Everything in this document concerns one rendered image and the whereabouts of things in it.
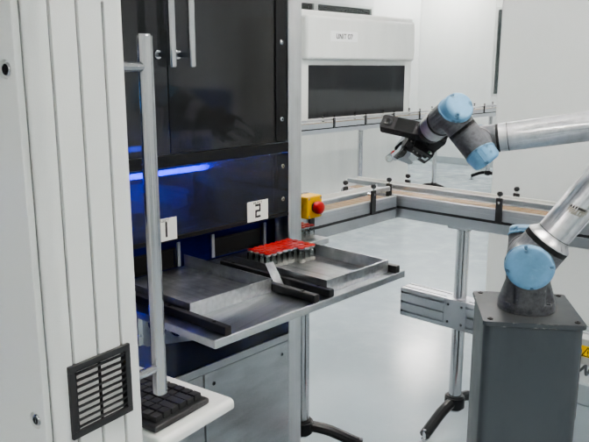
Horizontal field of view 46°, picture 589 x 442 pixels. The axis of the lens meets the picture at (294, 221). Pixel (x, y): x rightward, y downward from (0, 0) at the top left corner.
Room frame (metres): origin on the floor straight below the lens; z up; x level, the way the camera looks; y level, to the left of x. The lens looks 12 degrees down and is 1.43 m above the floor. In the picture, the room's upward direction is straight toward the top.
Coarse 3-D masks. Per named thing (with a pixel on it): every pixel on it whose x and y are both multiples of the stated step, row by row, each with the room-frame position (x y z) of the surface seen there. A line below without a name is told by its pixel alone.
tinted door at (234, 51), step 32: (224, 0) 1.94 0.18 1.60; (256, 0) 2.03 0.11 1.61; (224, 32) 1.94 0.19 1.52; (256, 32) 2.03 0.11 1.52; (224, 64) 1.94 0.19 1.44; (256, 64) 2.02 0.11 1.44; (192, 96) 1.85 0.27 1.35; (224, 96) 1.93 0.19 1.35; (256, 96) 2.02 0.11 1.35; (192, 128) 1.85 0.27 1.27; (224, 128) 1.93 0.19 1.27; (256, 128) 2.02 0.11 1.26
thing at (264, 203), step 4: (260, 200) 2.02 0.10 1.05; (264, 200) 2.03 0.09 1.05; (248, 204) 1.98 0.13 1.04; (252, 204) 1.99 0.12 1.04; (260, 204) 2.02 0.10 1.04; (264, 204) 2.03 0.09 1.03; (248, 208) 1.98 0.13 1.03; (252, 208) 1.99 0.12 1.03; (256, 208) 2.00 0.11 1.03; (260, 208) 2.02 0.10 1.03; (264, 208) 2.03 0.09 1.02; (248, 212) 1.98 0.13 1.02; (252, 212) 1.99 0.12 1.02; (260, 212) 2.02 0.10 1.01; (264, 212) 2.03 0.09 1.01; (248, 216) 1.98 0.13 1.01; (252, 216) 1.99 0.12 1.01; (260, 216) 2.02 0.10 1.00; (264, 216) 2.03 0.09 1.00; (248, 220) 1.98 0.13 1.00; (252, 220) 1.99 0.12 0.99; (256, 220) 2.00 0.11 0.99
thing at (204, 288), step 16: (192, 256) 1.89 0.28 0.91; (176, 272) 1.84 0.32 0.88; (192, 272) 1.84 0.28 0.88; (208, 272) 1.84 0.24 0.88; (224, 272) 1.79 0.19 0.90; (240, 272) 1.75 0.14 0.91; (144, 288) 1.60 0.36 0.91; (176, 288) 1.70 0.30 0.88; (192, 288) 1.70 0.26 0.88; (208, 288) 1.70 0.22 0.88; (224, 288) 1.70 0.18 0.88; (240, 288) 1.60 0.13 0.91; (256, 288) 1.64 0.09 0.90; (176, 304) 1.52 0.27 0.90; (192, 304) 1.49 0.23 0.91; (208, 304) 1.53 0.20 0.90; (224, 304) 1.56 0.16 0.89
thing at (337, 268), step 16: (320, 256) 2.01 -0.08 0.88; (336, 256) 1.97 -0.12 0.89; (352, 256) 1.93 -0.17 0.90; (368, 256) 1.89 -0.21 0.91; (288, 272) 1.75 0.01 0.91; (304, 272) 1.84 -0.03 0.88; (320, 272) 1.84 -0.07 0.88; (336, 272) 1.84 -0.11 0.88; (352, 272) 1.74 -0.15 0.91; (368, 272) 1.79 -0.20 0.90; (384, 272) 1.84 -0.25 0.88; (336, 288) 1.69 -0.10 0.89
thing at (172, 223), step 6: (162, 222) 1.76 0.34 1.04; (168, 222) 1.77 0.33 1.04; (174, 222) 1.78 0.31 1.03; (162, 228) 1.75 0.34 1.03; (168, 228) 1.77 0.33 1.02; (174, 228) 1.78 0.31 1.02; (162, 234) 1.75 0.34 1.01; (168, 234) 1.77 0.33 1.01; (174, 234) 1.78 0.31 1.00; (162, 240) 1.75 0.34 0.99
